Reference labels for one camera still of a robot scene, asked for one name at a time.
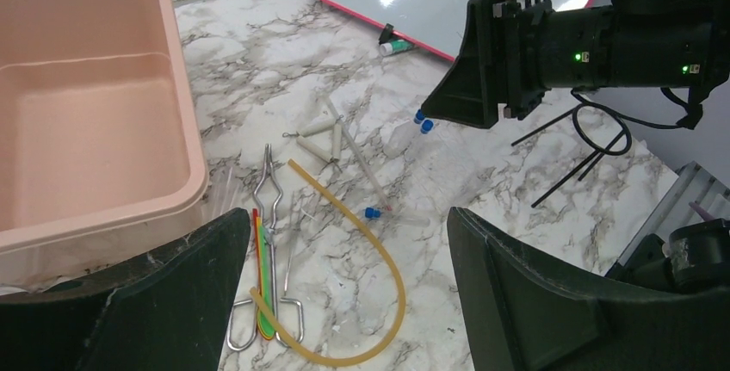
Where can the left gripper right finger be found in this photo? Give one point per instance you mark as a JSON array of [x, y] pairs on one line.
[[527, 310]]

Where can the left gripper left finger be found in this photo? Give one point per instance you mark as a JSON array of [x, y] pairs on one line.
[[166, 309]]

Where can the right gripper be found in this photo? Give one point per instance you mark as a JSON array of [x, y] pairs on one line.
[[497, 63]]

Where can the black wire tripod stand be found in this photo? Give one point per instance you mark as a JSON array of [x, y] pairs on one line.
[[619, 145]]

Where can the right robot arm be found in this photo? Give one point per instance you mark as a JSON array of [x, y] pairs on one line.
[[665, 44]]

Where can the green whiteboard marker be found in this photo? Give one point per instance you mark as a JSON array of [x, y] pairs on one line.
[[393, 47]]

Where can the green red plastic strip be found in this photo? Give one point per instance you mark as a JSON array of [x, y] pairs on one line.
[[264, 327]]

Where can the black whiteboard clip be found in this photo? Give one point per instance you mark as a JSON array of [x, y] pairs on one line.
[[386, 34]]

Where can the glass thermometer rod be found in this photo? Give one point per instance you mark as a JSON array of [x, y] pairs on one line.
[[358, 154]]

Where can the yellow rubber tube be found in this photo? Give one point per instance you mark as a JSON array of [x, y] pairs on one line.
[[352, 290]]

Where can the clay pipe triangle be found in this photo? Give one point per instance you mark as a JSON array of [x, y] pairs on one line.
[[322, 138]]

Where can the pink plastic bin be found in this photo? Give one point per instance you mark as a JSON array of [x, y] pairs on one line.
[[101, 156]]

